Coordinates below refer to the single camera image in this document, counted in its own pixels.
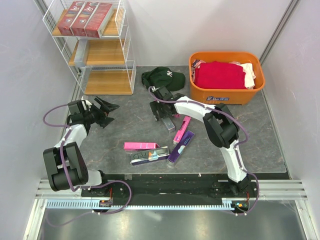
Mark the purple toothpaste box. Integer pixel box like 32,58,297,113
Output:
167,130,195,166

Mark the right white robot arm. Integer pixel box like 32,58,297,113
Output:
148,86,248,197

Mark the patterned cloth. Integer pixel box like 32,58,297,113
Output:
191,59,206,82

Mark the orange plastic basket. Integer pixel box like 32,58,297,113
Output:
188,51,266,105

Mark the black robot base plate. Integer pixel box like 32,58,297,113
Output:
81,173,258,199

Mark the red folded cloth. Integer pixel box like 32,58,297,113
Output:
194,61,246,90

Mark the silver R&O toothpaste box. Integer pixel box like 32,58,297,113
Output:
130,146,170,166

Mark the white wire wooden shelf rack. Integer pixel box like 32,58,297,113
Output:
42,0,136,95

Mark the pink toothpaste box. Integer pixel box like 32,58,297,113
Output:
123,142,160,151
173,116,191,145

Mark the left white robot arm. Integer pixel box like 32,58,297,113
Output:
42,96,120,197

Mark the red white toothpaste box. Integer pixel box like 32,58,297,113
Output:
84,2,114,39

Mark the white pink cloth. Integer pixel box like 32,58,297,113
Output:
231,61,256,89

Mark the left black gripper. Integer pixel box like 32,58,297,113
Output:
83,96,119,129

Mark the grey cable duct rail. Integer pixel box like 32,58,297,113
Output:
46,199,244,211

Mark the dark green baseball cap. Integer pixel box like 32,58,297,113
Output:
141,66,186,91

